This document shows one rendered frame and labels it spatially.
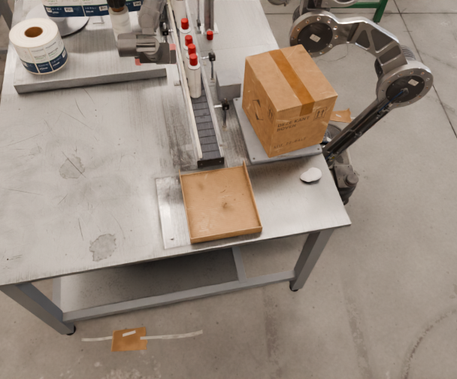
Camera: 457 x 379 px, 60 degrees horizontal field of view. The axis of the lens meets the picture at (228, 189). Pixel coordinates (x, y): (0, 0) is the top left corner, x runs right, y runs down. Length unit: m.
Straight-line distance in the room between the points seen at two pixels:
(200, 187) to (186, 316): 0.88
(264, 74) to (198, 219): 0.59
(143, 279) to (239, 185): 0.77
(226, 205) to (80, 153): 0.64
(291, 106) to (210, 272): 0.98
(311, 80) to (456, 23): 2.90
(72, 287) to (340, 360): 1.37
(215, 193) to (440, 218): 1.65
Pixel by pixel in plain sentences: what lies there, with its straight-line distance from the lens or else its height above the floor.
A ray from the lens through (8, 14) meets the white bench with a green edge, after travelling 3.24.
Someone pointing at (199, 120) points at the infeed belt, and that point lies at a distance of 1.69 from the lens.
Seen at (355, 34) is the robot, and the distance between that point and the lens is 1.77.
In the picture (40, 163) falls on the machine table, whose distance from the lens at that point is 1.76.
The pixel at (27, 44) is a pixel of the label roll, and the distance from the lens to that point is 1.97.
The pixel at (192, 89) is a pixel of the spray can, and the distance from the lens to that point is 1.75.
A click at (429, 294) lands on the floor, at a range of 2.53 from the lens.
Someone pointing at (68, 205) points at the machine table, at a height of 0.83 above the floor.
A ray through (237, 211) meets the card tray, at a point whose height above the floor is 0.83.
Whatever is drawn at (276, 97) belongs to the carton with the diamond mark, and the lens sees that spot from 1.46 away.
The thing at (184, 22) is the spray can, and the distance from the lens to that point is 1.84.
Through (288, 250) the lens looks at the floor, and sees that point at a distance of 2.37.
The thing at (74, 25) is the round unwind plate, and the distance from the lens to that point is 2.25.
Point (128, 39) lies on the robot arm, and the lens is 1.35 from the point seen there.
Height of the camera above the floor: 2.13
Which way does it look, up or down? 57 degrees down
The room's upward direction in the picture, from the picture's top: 3 degrees clockwise
